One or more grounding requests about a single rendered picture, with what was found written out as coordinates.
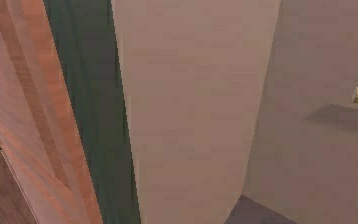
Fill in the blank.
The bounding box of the reddish brown wooden room door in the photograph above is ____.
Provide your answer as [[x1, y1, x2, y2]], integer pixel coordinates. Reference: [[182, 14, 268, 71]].
[[0, 0, 104, 224]]

